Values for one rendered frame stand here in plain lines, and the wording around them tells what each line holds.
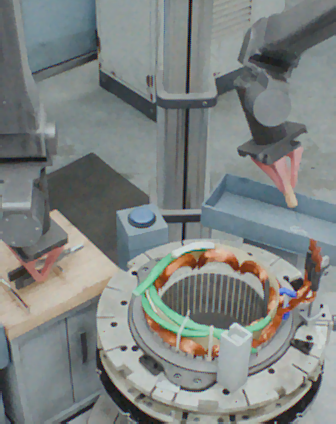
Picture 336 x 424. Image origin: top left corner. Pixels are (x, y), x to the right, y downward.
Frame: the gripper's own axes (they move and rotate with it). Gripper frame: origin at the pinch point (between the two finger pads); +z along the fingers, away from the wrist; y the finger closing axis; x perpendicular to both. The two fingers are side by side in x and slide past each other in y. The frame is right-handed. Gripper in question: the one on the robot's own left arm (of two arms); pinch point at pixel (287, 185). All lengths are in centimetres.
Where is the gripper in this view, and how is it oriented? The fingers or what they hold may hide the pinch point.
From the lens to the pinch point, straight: 130.6
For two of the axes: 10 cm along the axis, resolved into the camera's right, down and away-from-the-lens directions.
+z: 3.5, 8.4, 4.1
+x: -4.9, -2.1, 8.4
